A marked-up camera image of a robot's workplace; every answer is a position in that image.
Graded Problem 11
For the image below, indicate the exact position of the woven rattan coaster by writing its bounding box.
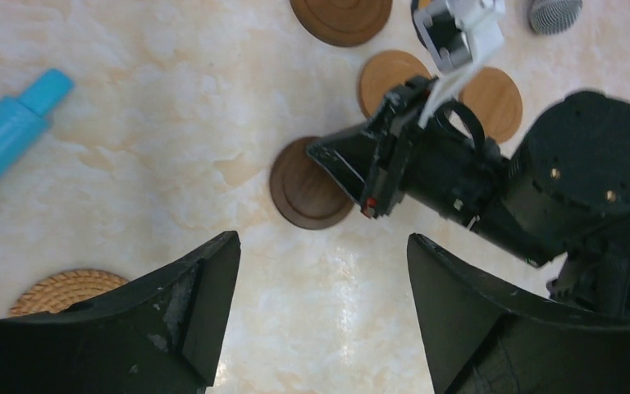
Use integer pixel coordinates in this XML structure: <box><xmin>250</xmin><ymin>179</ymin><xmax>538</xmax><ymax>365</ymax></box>
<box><xmin>7</xmin><ymin>268</ymin><xmax>128</xmax><ymax>318</ymax></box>

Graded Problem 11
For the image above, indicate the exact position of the turquoise cylinder tube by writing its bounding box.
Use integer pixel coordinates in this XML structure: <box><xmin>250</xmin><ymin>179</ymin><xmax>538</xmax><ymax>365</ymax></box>
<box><xmin>0</xmin><ymin>69</ymin><xmax>75</xmax><ymax>178</ymax></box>

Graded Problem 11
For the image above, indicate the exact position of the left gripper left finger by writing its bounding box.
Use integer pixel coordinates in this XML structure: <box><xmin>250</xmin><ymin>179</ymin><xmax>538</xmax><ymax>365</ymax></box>
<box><xmin>0</xmin><ymin>231</ymin><xmax>241</xmax><ymax>393</ymax></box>

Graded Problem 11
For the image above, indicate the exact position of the dark brown wooden coaster bottom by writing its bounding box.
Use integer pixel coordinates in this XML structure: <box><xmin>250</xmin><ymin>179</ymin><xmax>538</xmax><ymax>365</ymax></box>
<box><xmin>269</xmin><ymin>136</ymin><xmax>354</xmax><ymax>230</ymax></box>

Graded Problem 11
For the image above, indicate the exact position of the orange face coaster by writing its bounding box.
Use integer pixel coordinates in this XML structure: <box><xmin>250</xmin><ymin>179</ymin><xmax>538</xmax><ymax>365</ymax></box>
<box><xmin>410</xmin><ymin>0</ymin><xmax>431</xmax><ymax>48</ymax></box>

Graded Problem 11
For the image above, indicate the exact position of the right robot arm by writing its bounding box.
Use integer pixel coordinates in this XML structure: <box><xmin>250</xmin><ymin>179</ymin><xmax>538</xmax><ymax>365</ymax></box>
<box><xmin>306</xmin><ymin>76</ymin><xmax>630</xmax><ymax>319</ymax></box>

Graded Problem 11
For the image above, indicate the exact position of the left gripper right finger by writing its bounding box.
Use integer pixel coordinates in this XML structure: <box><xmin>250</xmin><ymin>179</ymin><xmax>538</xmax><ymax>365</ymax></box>
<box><xmin>407</xmin><ymin>234</ymin><xmax>630</xmax><ymax>393</ymax></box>

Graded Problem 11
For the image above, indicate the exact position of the light wooden coaster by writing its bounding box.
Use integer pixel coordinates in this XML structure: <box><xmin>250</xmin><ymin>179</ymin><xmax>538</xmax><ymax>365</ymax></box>
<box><xmin>459</xmin><ymin>66</ymin><xmax>523</xmax><ymax>144</ymax></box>
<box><xmin>357</xmin><ymin>49</ymin><xmax>431</xmax><ymax>118</ymax></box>

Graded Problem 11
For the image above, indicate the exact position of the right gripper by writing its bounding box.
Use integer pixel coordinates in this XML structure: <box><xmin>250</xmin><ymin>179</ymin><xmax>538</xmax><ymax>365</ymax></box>
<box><xmin>306</xmin><ymin>76</ymin><xmax>509</xmax><ymax>226</ymax></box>

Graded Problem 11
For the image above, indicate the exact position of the brown ringed wooden coaster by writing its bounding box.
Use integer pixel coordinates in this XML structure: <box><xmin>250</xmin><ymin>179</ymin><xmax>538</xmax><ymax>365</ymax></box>
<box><xmin>290</xmin><ymin>0</ymin><xmax>393</xmax><ymax>48</ymax></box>

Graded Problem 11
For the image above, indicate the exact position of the black microphone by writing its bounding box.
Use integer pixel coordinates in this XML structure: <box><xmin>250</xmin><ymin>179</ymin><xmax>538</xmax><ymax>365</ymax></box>
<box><xmin>528</xmin><ymin>0</ymin><xmax>583</xmax><ymax>35</ymax></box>

